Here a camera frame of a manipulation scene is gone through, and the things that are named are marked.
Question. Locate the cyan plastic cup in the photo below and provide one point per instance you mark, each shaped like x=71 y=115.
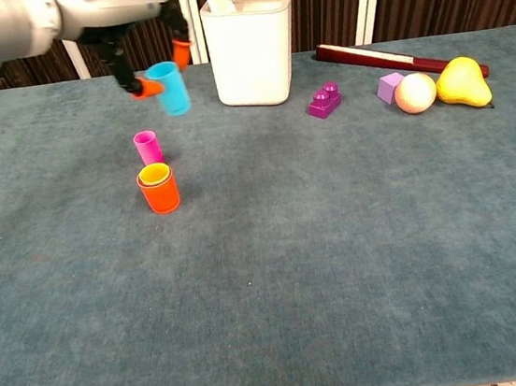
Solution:
x=174 y=95

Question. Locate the lilac toy cube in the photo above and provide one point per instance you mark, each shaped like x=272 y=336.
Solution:
x=387 y=88

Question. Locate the orange plastic cup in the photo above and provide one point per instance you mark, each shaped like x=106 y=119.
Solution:
x=160 y=198

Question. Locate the peach toy ball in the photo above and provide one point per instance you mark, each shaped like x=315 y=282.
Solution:
x=415 y=93

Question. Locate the yellow toy pear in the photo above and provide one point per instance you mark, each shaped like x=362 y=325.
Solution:
x=461 y=85

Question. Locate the magenta toy brick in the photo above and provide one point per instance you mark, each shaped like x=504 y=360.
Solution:
x=323 y=102

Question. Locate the white plastic bin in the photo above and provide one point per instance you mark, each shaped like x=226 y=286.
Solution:
x=250 y=52

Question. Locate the teal table cloth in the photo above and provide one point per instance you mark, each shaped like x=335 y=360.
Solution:
x=319 y=265

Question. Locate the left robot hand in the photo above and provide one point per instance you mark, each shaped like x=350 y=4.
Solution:
x=112 y=6

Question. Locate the pink plastic cup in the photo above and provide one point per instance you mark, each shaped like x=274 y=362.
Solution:
x=149 y=149

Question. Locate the dark red folded fan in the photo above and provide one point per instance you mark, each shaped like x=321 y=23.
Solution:
x=364 y=56

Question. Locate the yellow plastic cup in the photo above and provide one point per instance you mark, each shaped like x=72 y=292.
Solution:
x=154 y=173

